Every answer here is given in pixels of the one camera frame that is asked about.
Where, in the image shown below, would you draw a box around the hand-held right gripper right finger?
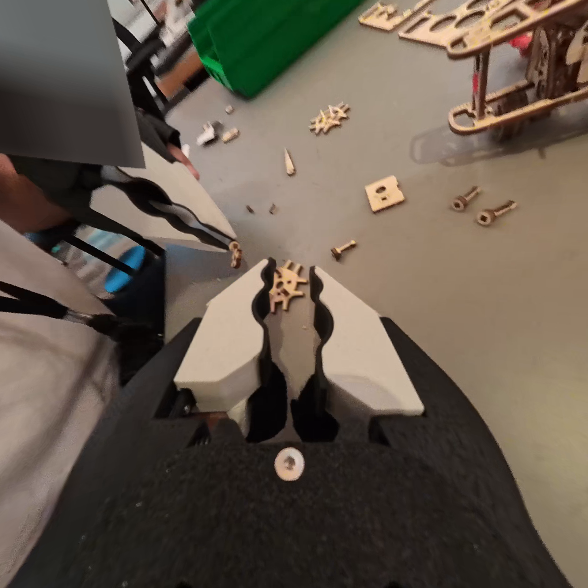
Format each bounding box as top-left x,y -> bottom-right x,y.
290,266 -> 424,444

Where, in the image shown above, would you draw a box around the square wooden plate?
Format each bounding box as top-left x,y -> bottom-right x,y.
365,175 -> 406,213

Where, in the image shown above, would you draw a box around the white shirt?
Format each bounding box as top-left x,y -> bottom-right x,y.
0,220 -> 122,588

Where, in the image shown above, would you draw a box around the wooden model vehicle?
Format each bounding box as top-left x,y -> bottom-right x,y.
448,0 -> 588,138

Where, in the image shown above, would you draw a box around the wooden square-hole peg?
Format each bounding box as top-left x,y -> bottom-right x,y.
475,200 -> 517,227
450,186 -> 481,212

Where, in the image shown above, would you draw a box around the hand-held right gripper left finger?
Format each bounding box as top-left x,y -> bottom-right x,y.
174,258 -> 289,444

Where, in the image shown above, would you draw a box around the blue stool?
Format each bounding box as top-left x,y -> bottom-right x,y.
64,230 -> 166,295

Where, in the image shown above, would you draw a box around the green plastic crate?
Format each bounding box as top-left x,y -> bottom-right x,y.
187,0 -> 368,99

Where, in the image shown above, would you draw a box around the wooden parts sheet round holes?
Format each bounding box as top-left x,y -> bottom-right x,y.
399,0 -> 465,47

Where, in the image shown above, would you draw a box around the dark blue jeans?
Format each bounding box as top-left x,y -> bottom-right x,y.
103,250 -> 167,386

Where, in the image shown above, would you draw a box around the grey desk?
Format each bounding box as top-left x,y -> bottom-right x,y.
163,0 -> 588,588

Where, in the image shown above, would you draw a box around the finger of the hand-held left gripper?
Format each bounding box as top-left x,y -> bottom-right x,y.
117,142 -> 239,246
89,178 -> 231,253

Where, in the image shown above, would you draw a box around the openwork wooden gear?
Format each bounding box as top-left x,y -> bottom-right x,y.
309,103 -> 351,135

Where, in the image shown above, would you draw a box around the black lanyard strap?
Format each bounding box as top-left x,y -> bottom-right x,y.
0,281 -> 118,338

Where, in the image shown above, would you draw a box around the wooden spiked gear disc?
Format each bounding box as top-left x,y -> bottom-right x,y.
269,259 -> 307,314

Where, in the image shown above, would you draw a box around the person's left forearm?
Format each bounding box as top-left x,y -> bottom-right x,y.
0,154 -> 70,232

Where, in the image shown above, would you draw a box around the person's left hand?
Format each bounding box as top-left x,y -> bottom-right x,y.
166,142 -> 201,181

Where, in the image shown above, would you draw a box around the wooden parts sheet toothed cutout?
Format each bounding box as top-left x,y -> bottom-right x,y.
358,2 -> 414,32

